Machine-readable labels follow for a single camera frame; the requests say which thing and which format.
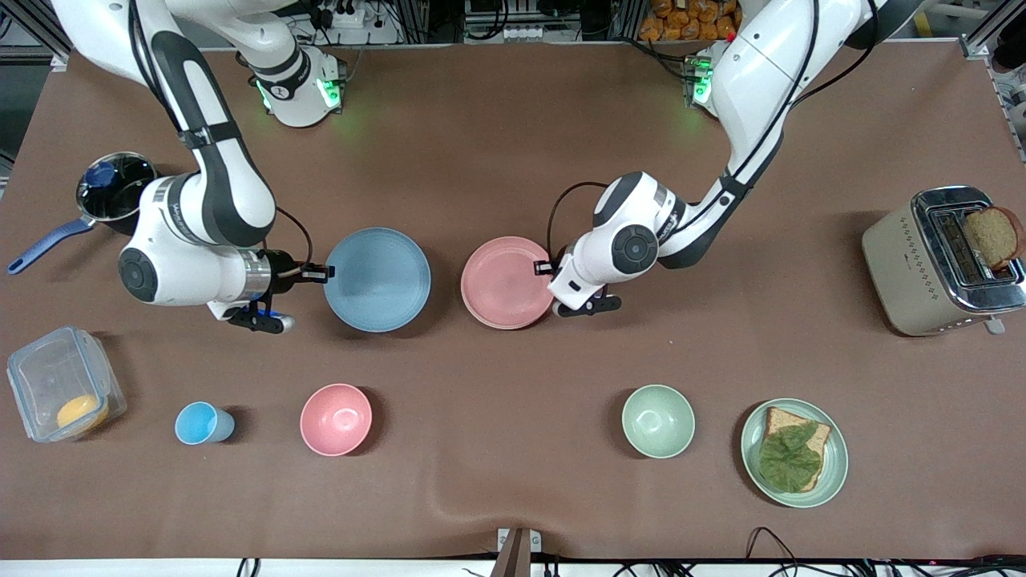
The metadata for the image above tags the pink plate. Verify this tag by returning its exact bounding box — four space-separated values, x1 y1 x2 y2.
461 236 555 331

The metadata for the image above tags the blue plate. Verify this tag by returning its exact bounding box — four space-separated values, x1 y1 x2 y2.
324 228 432 333

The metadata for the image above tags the brown table cover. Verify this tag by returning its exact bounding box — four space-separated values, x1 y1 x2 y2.
0 44 1026 562

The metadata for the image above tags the pink bowl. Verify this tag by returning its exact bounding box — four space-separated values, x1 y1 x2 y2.
300 383 374 458

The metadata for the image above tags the blue cup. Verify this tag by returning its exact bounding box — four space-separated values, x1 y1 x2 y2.
175 401 236 446

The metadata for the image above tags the green bowl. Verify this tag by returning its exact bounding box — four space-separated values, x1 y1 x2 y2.
622 385 696 459

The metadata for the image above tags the orange round food piece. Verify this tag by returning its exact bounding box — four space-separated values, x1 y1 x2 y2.
56 394 110 434

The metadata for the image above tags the clear plastic food container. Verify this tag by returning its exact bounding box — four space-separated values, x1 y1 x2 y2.
7 325 128 443

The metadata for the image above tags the white power strip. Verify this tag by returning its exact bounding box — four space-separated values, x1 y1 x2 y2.
319 2 367 30

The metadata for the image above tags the orange snack bag pile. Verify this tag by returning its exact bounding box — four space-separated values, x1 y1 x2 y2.
639 0 740 42

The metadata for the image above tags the green lettuce leaf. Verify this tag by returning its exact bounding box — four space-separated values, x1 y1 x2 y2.
759 422 822 491

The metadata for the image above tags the bread slice with lettuce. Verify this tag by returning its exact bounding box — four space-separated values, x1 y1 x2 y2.
761 407 832 491

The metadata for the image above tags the green plate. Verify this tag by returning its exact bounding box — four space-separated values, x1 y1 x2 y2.
741 398 849 508

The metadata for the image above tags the beige and chrome toaster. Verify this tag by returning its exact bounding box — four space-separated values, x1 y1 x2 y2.
862 186 1026 337

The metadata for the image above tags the brown toast slice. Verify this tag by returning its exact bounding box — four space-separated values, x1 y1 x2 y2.
964 207 1025 270

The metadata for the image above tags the steel saucepan with blue handle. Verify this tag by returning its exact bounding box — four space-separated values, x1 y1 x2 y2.
8 151 160 275

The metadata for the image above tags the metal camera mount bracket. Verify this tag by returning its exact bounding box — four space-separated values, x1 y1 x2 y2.
491 527 543 577

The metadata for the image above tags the black loose cable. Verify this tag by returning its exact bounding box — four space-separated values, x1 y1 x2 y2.
744 527 806 562

